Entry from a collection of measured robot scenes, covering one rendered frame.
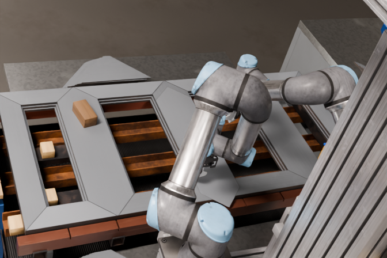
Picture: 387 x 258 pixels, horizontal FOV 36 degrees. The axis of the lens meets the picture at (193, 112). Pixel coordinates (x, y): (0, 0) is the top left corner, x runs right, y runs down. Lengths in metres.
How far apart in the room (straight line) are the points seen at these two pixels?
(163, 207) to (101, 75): 1.27
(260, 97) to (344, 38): 1.54
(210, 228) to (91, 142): 0.90
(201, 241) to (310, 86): 0.64
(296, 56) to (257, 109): 1.54
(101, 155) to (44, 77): 0.65
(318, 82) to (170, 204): 0.65
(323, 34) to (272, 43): 1.83
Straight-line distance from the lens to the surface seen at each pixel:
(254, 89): 1.76
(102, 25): 4.68
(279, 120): 2.85
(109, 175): 2.36
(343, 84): 2.08
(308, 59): 3.20
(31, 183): 2.31
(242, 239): 2.51
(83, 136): 2.50
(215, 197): 2.39
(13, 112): 2.58
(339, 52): 3.12
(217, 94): 1.75
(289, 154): 2.70
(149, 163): 2.67
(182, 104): 2.75
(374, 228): 1.36
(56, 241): 2.19
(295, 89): 2.03
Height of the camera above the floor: 2.60
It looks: 40 degrees down
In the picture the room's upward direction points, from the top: 16 degrees clockwise
